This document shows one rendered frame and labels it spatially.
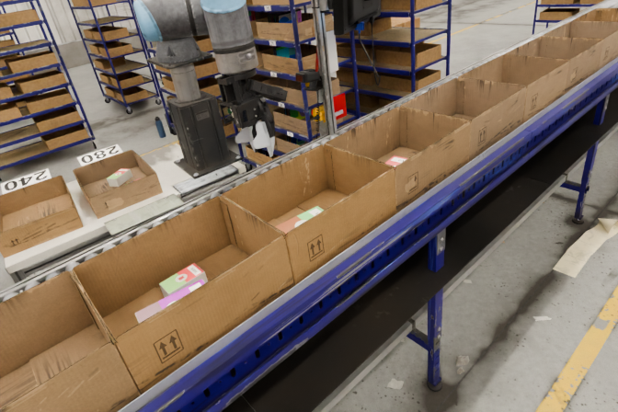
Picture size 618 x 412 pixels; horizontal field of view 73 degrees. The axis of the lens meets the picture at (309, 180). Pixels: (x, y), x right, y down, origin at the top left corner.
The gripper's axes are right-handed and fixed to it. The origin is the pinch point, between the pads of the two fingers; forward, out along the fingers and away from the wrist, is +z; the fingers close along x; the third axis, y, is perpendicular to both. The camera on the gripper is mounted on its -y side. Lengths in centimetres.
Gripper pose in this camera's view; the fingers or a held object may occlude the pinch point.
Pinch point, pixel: (264, 148)
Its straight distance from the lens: 104.3
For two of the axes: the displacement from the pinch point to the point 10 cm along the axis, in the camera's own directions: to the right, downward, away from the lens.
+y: -6.9, 4.3, -5.8
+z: 1.5, 8.7, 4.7
